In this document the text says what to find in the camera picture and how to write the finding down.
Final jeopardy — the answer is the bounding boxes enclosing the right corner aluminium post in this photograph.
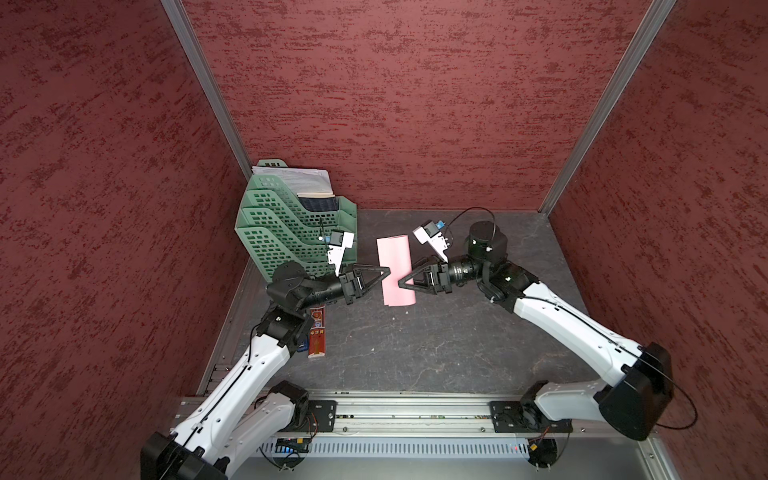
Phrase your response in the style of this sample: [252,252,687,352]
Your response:
[538,0,676,216]

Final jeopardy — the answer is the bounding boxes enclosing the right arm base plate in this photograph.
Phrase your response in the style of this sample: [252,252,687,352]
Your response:
[489,401,573,435]

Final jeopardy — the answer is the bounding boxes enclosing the corner aluminium post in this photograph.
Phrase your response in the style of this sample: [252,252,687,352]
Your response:
[161,0,252,180]
[538,0,676,216]

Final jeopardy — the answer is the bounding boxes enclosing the aluminium front rail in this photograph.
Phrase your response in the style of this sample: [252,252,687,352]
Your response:
[179,392,658,438]

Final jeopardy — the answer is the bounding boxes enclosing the left corner aluminium post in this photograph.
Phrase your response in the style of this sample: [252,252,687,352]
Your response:
[161,0,252,180]

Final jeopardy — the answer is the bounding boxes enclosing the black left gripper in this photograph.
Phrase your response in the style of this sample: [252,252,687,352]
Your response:
[297,260,390,310]

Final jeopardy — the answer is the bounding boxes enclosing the perforated metal vent strip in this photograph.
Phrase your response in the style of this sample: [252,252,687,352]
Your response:
[261,437,530,460]

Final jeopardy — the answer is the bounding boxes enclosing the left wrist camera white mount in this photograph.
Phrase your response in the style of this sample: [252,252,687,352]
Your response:
[324,231,354,276]

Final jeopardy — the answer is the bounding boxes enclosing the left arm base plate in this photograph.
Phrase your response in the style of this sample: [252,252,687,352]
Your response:
[280,400,338,436]

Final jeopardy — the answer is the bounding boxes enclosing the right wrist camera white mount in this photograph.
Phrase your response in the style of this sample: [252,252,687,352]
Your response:
[413,221,449,263]

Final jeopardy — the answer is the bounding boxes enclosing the dark blue book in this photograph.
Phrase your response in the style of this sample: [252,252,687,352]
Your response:
[298,197,339,212]

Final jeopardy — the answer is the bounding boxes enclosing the green plastic file organizer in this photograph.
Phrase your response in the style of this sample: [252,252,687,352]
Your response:
[235,159,358,282]

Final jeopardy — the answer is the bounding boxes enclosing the right camera black cable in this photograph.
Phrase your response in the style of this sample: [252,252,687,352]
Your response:
[443,206,498,238]

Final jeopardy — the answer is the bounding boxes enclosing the red pencil box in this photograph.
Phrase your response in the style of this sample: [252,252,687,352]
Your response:
[308,306,326,359]

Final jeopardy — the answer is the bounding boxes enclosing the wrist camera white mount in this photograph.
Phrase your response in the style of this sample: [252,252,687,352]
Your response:
[413,221,449,263]
[324,231,354,276]

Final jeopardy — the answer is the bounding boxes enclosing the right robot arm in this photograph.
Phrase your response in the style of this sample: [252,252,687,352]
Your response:
[398,221,675,441]

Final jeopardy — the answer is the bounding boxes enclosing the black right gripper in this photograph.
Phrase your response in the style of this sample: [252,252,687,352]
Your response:
[397,252,489,294]

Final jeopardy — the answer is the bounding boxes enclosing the white papers in organizer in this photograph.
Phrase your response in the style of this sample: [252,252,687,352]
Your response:
[252,166,335,198]

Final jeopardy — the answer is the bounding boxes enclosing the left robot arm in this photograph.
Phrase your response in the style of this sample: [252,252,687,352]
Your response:
[140,262,390,479]

